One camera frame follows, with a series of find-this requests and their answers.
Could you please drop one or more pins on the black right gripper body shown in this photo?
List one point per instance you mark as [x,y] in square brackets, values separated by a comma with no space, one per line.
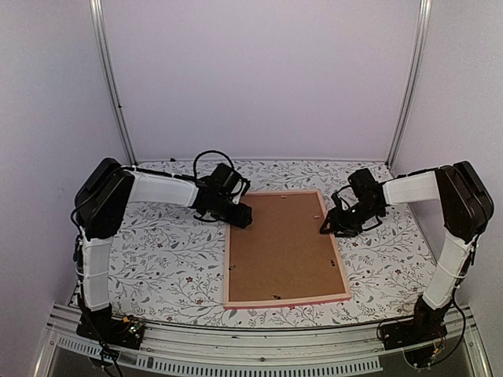
[354,218]

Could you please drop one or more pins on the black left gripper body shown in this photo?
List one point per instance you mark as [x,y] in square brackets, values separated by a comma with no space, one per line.
[223,214]

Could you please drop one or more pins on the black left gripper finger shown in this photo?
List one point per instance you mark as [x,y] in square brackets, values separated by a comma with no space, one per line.
[242,224]
[245,212]

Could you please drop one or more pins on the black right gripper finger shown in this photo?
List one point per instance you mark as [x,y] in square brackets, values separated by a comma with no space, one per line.
[330,224]
[346,232]

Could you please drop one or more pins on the brown cardboard backing board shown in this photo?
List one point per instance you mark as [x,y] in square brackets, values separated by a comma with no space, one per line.
[279,247]

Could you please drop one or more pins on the pink wooden picture frame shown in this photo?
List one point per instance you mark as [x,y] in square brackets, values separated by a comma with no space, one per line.
[287,304]

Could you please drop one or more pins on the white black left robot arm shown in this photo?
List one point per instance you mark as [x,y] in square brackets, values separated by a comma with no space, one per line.
[101,203]

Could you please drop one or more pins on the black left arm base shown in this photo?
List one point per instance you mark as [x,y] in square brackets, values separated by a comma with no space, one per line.
[101,326]

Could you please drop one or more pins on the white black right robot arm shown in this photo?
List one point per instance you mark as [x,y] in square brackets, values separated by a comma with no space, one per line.
[466,206]

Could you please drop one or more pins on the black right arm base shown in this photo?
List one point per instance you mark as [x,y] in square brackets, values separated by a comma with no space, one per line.
[420,341]

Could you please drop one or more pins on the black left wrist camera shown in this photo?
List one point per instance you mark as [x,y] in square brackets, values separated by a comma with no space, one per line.
[224,179]

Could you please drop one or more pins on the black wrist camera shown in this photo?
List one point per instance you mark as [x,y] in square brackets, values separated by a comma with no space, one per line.
[364,187]
[224,179]

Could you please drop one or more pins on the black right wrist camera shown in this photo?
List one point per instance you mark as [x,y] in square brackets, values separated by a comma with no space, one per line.
[364,187]

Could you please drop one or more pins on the aluminium front table rail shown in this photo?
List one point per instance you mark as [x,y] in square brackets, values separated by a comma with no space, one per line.
[183,350]

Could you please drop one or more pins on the left aluminium corner post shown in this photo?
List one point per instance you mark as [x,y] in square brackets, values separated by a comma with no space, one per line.
[98,22]

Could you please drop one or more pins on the aluminium corner post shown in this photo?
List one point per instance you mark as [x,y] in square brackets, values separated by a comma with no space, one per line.
[98,22]
[419,44]

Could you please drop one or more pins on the right aluminium corner post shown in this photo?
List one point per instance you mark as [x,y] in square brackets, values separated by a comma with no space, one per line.
[419,44]

